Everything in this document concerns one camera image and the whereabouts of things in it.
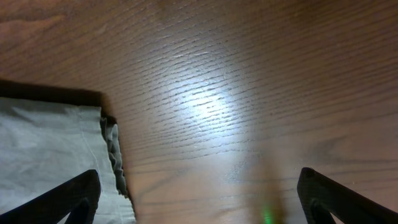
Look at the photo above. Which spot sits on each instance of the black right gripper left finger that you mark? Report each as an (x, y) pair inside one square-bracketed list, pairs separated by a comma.
[(76, 200)]

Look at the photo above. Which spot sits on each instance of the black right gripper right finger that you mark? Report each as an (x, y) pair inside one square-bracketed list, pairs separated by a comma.
[(322, 199)]

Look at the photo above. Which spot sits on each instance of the khaki shorts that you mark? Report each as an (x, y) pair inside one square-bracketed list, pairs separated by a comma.
[(46, 144)]

